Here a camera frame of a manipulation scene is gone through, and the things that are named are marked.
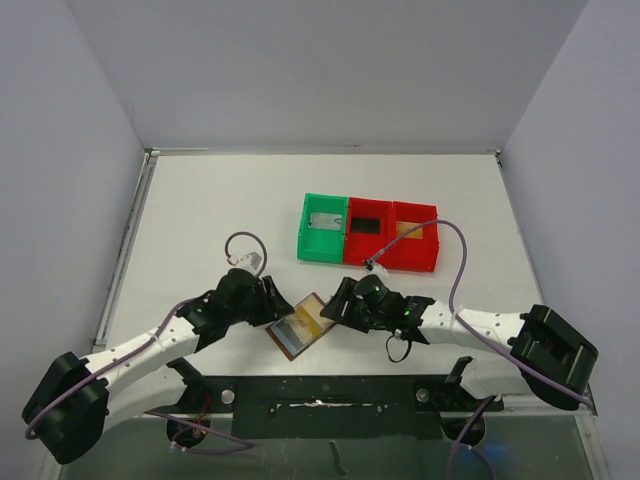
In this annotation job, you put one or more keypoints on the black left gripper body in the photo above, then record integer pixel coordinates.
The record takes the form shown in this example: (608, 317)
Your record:
(267, 300)

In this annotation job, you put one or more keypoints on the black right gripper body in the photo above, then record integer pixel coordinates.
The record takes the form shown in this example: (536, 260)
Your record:
(345, 305)

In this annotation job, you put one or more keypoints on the brown leather card holder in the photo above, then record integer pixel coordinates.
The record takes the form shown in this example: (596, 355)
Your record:
(291, 337)

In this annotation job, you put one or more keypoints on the gold card pocket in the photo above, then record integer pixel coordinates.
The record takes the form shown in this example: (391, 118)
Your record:
(307, 321)

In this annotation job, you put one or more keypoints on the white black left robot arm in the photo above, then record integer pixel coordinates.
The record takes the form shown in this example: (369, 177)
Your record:
(119, 367)

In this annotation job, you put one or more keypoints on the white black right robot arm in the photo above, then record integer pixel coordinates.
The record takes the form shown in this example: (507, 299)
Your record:
(539, 352)

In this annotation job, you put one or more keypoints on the gold VIP card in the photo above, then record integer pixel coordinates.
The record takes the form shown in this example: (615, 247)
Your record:
(409, 230)

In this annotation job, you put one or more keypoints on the black card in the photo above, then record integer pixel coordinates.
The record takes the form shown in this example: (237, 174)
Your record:
(365, 225)

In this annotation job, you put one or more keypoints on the red plastic bin right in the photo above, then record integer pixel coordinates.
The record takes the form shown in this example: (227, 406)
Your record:
(418, 251)

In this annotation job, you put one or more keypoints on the red plastic bin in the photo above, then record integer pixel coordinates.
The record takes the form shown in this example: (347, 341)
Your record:
(418, 251)
(359, 247)

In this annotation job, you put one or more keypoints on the green plastic bin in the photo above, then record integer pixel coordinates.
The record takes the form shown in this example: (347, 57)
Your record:
(322, 245)

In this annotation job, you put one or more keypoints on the red plastic bin middle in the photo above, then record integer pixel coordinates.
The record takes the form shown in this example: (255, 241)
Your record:
(359, 247)

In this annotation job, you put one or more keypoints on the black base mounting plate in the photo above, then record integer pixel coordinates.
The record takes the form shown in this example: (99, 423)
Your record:
(326, 407)

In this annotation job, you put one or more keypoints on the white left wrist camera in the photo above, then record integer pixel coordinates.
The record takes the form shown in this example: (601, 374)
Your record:
(250, 262)

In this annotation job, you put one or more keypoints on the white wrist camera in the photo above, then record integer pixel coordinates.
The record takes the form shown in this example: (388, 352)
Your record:
(250, 262)
(374, 268)

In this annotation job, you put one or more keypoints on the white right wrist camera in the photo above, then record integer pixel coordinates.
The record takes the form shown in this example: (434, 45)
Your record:
(374, 268)

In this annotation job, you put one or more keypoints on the aluminium left frame rail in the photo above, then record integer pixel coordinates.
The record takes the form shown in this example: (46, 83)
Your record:
(137, 208)

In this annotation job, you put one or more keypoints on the aluminium frame rail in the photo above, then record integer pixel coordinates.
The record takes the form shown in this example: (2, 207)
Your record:
(180, 389)
(137, 208)

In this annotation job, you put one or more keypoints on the aluminium front frame rail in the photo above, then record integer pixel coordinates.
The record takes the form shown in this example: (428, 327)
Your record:
(180, 389)

